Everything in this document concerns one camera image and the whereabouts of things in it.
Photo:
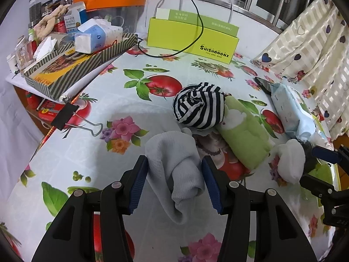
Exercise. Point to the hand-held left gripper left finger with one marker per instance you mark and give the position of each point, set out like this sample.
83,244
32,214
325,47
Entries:
137,187

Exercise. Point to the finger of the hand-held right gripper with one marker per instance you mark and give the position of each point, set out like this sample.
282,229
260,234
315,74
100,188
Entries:
316,184
327,154

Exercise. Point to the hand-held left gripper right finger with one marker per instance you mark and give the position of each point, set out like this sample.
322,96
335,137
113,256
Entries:
212,187

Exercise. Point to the white box with yellow rim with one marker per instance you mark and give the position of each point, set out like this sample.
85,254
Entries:
323,137

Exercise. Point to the grey sock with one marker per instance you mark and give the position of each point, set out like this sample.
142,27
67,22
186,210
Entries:
174,163

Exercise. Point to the wet wipes pack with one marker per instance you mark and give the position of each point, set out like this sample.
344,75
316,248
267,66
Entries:
289,109

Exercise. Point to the green sock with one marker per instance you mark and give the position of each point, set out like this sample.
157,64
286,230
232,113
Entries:
245,136

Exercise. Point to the black white striped sock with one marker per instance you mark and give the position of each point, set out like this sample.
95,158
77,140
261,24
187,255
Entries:
199,106

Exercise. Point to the black phone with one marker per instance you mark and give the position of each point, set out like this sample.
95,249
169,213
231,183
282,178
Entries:
263,83

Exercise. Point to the black binder clip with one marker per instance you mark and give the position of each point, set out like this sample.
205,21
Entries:
64,116

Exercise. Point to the heart patterned pillow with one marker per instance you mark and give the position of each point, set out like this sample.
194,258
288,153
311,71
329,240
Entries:
313,46

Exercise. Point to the red packet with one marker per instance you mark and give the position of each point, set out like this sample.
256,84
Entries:
47,110

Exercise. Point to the striped cardboard box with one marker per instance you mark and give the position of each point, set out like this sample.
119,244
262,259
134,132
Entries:
81,65

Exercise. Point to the scissors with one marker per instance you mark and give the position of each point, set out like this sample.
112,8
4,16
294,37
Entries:
75,56

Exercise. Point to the lime green cardboard box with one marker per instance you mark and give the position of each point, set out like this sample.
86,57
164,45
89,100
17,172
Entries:
190,42

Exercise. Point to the blue white tissue pack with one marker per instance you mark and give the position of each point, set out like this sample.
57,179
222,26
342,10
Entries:
92,36

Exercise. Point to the white paper napkin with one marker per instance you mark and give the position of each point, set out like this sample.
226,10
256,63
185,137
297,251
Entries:
45,47

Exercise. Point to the clear glass cup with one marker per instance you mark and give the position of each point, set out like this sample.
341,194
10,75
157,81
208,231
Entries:
21,54

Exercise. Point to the small blue white carton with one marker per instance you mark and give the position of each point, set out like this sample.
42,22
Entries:
73,16

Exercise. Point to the beige scrunchie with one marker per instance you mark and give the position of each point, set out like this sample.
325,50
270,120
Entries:
46,26

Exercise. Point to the glass jar with dark lid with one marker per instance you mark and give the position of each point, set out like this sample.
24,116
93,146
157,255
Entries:
35,11

